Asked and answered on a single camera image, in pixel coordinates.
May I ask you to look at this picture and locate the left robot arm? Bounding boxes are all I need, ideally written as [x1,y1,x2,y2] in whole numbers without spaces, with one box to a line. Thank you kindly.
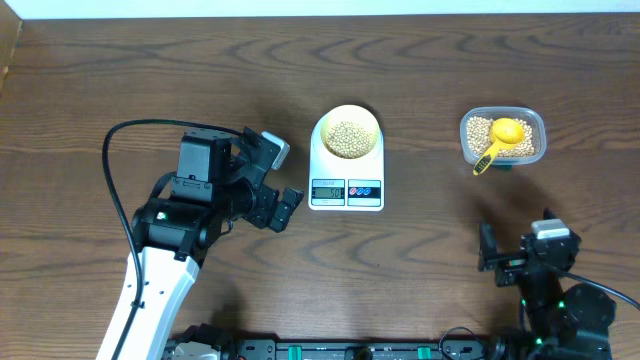
[98,124,304,359]

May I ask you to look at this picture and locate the white digital kitchen scale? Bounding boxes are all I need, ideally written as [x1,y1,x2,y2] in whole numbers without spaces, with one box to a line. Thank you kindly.
[308,117,385,212]

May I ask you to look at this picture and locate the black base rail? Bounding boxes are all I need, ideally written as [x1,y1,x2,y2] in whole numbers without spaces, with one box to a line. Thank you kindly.
[161,339,611,360]

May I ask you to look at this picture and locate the clear plastic container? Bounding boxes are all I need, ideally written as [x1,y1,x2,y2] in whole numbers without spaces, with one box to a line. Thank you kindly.
[459,106,547,167]

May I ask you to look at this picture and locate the yellow measuring scoop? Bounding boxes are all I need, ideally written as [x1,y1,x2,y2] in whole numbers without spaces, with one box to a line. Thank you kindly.
[473,118,525,175]

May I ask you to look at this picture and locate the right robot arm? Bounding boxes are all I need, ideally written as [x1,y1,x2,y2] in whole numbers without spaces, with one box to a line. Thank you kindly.
[478,209,617,359]

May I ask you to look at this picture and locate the yellow bowl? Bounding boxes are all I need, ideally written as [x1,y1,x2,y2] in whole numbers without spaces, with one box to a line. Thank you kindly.
[320,105,381,156]

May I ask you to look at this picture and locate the soybeans in bowl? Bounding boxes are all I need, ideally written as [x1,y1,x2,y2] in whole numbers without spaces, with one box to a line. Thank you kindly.
[325,122,376,159]

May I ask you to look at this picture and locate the soybeans in container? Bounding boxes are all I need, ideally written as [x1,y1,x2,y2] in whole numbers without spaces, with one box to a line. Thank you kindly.
[466,116,536,157]

